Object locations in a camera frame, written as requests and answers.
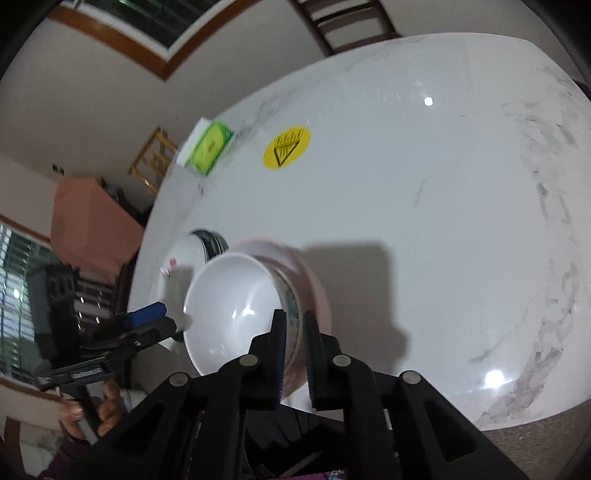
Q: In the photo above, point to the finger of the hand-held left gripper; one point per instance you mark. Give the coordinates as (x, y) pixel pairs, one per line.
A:
(152, 334)
(145, 314)

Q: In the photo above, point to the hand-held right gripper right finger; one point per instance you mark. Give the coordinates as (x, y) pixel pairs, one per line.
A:
(313, 364)

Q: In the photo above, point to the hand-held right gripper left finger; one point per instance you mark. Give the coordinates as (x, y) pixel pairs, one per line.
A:
(278, 360)

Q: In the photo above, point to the white plate with pink flowers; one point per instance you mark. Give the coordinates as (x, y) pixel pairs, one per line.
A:
(180, 272)

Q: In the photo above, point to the small white bowl blue print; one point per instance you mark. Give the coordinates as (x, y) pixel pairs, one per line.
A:
(231, 304)

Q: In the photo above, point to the pink bowl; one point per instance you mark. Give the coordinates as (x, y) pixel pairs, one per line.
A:
(304, 272)

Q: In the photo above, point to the person's left forearm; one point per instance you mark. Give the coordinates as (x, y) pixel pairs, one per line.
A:
(64, 461)

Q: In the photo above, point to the person's left hand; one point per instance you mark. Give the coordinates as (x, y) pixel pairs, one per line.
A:
(111, 406)

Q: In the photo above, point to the barred window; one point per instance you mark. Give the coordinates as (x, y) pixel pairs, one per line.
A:
(16, 304)

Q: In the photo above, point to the dark carved wooden chair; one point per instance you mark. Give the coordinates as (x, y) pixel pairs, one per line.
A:
(99, 295)

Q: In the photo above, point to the orange cardboard box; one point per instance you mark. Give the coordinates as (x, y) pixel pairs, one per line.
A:
(94, 226)

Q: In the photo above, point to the light wooden chair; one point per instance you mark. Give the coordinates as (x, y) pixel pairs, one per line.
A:
(153, 161)

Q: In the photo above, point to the green tissue pack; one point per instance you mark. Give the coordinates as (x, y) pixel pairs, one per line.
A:
(207, 146)

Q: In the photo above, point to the yellow sticker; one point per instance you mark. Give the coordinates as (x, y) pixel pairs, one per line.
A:
(286, 147)

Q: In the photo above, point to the wood-framed window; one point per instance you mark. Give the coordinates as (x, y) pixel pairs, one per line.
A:
(152, 27)

